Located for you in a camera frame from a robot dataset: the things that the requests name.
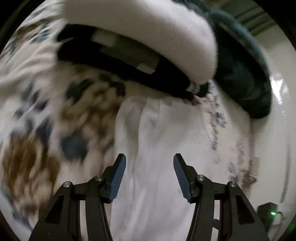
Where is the white t-shirt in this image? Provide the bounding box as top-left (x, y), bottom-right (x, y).
top-left (110, 97), bottom-right (214, 240)

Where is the white headboard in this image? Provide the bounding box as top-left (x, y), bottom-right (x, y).
top-left (250, 26), bottom-right (295, 240)

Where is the floral bedspread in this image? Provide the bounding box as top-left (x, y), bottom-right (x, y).
top-left (1, 1), bottom-right (252, 240)

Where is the dark green blanket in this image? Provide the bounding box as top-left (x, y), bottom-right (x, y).
top-left (180, 1), bottom-right (272, 119)

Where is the folded black garment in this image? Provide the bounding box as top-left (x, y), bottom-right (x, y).
top-left (56, 24), bottom-right (209, 101)

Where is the folded white fleece garment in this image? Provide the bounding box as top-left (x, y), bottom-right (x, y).
top-left (63, 1), bottom-right (217, 84)

